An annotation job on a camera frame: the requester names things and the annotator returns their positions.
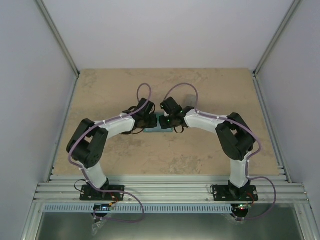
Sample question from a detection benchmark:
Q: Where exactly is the black mounting plate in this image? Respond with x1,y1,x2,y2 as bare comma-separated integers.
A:
211,184,259,202
79,185,125,202

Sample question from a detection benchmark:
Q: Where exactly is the left aluminium frame post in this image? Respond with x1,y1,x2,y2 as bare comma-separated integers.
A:
34,0,80,79

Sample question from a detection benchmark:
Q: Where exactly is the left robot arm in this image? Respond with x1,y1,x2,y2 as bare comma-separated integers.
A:
66,98,157,202

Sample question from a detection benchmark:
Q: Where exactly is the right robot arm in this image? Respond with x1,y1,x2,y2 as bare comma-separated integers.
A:
159,97,256,201

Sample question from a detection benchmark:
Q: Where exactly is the right aluminium frame post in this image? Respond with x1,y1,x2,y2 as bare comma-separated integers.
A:
252,0,303,78

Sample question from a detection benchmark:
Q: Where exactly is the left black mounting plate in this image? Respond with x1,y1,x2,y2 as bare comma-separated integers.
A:
79,185,125,202

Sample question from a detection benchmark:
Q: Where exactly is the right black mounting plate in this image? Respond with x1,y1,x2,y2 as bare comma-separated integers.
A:
211,184,259,202

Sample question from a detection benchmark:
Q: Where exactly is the circuit board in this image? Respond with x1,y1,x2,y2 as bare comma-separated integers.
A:
93,203,117,212
232,203,251,212

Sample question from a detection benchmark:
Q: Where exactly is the left circuit board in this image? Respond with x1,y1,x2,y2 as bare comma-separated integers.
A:
93,203,117,212

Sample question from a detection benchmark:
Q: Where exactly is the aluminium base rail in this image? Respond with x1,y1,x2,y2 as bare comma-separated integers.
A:
33,169,310,204

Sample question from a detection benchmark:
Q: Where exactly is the blue glasses case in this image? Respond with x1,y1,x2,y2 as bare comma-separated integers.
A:
143,112,173,133

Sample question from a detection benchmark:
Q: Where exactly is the slotted cable duct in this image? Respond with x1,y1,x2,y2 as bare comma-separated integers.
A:
43,203,233,214

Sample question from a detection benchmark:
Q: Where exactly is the grey glasses case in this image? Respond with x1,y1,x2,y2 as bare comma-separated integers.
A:
184,94,198,109

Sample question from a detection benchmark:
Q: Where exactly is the aluminium frame post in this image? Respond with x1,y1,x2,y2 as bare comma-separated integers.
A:
34,0,80,79
252,0,303,78

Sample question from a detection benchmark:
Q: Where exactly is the right circuit board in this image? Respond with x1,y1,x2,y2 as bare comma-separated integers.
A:
232,203,251,212

